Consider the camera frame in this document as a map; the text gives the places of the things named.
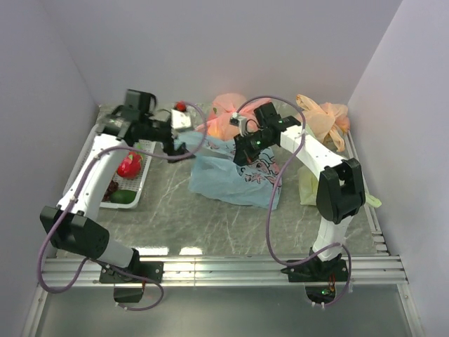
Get blue printed plastic bag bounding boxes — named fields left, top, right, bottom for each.
left=188, top=136, right=280, bottom=209

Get red fake dragon fruit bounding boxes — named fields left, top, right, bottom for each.
left=116, top=151, right=142, bottom=179

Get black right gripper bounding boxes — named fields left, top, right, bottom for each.
left=232, top=131, right=274, bottom=170

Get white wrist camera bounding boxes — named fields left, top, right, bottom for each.
left=229, top=112, right=248, bottom=136
left=171, top=109, right=194, bottom=132

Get green fake avocado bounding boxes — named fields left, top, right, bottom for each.
left=109, top=190, right=137, bottom=204

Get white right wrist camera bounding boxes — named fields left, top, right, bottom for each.
left=229, top=112, right=248, bottom=136

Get green yellow tied plastic bag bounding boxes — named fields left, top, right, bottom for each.
left=298, top=166, right=382, bottom=209

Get aluminium front rail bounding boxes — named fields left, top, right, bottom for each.
left=42, top=256, right=408, bottom=287

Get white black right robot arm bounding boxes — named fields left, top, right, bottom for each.
left=229, top=103, right=366, bottom=280

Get white plastic perforated basket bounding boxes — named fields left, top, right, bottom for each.
left=62, top=124, right=156, bottom=209

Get dark red fake grapes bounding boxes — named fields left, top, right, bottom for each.
left=102, top=180, right=119, bottom=202

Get pink tied plastic bag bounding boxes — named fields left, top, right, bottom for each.
left=207, top=93, right=271, bottom=140

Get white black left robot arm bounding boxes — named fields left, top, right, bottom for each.
left=37, top=89, right=194, bottom=282

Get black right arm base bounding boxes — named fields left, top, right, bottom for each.
left=281, top=253, right=351, bottom=308

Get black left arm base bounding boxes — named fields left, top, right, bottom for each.
left=99, top=261, right=164, bottom=305

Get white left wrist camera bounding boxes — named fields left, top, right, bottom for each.
left=171, top=109, right=194, bottom=132

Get orange tied plastic bag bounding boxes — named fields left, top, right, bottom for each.
left=296, top=94, right=350, bottom=152

